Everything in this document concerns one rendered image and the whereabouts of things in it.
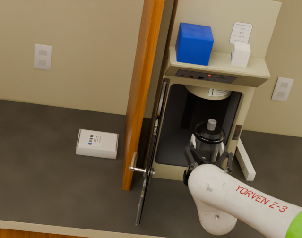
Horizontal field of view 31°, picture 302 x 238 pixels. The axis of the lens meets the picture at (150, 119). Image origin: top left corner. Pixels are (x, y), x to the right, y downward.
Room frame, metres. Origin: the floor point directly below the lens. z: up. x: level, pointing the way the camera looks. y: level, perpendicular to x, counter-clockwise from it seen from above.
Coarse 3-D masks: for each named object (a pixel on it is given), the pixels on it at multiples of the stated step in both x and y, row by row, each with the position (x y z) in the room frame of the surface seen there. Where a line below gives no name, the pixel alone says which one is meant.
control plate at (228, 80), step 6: (180, 72) 1.52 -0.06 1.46; (186, 72) 1.51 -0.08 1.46; (192, 72) 1.51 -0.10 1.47; (198, 72) 1.50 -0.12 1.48; (192, 78) 1.56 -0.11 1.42; (204, 78) 1.55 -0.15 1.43; (210, 78) 1.55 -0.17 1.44; (216, 78) 1.54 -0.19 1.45; (222, 78) 1.54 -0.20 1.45; (228, 78) 1.53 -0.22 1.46; (234, 78) 1.53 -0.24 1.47
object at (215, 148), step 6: (204, 138) 1.45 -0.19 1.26; (222, 138) 1.47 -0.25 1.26; (198, 144) 1.46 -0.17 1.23; (204, 144) 1.45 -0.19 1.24; (210, 144) 1.45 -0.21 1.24; (216, 144) 1.46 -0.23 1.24; (198, 150) 1.46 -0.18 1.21; (204, 150) 1.45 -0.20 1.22; (210, 150) 1.45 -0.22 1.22; (216, 150) 1.47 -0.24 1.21; (204, 156) 1.45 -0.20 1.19; (210, 156) 1.46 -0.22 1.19; (216, 156) 1.48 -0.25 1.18; (186, 168) 1.50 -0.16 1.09; (186, 174) 1.48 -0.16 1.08
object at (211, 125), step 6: (210, 120) 1.50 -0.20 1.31; (198, 126) 1.50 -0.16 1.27; (204, 126) 1.50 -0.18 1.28; (210, 126) 1.49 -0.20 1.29; (216, 126) 1.52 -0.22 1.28; (198, 132) 1.48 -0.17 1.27; (204, 132) 1.47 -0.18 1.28; (210, 132) 1.47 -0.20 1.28; (216, 132) 1.48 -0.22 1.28; (222, 132) 1.50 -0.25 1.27; (210, 138) 1.45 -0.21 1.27; (216, 138) 1.46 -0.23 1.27
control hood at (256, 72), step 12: (168, 60) 1.53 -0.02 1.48; (216, 60) 1.54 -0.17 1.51; (228, 60) 1.56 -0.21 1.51; (252, 60) 1.59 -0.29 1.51; (264, 60) 1.60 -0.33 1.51; (168, 72) 1.53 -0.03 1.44; (204, 72) 1.50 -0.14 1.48; (216, 72) 1.49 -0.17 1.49; (228, 72) 1.49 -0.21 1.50; (240, 72) 1.50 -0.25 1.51; (252, 72) 1.51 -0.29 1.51; (264, 72) 1.52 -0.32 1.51; (240, 84) 1.58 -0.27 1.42; (252, 84) 1.57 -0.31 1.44
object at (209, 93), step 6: (192, 90) 1.64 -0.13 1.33; (198, 90) 1.63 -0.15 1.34; (204, 90) 1.63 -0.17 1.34; (210, 90) 1.63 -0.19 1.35; (216, 90) 1.63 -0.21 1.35; (222, 90) 1.64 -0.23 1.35; (228, 90) 1.67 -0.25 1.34; (198, 96) 1.62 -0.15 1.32; (204, 96) 1.62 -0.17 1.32; (210, 96) 1.62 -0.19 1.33; (216, 96) 1.63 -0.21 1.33; (222, 96) 1.64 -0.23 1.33; (228, 96) 1.66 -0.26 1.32
